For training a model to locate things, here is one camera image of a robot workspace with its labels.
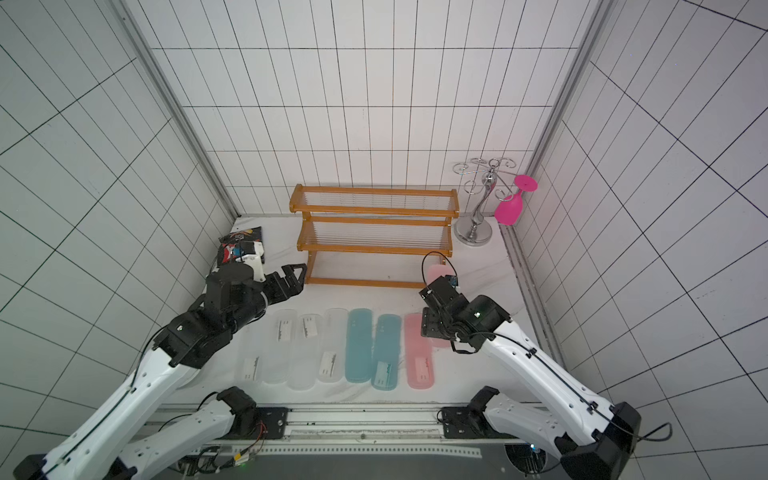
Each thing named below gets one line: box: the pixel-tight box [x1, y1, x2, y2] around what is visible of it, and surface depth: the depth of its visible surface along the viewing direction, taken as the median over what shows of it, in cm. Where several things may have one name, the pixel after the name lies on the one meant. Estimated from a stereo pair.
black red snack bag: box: [217, 226, 263, 265], surface depth 109 cm
